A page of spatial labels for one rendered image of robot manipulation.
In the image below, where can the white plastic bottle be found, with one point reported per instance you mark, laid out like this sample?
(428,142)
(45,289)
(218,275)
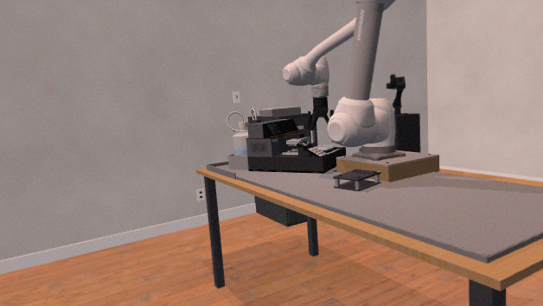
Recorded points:
(239,140)

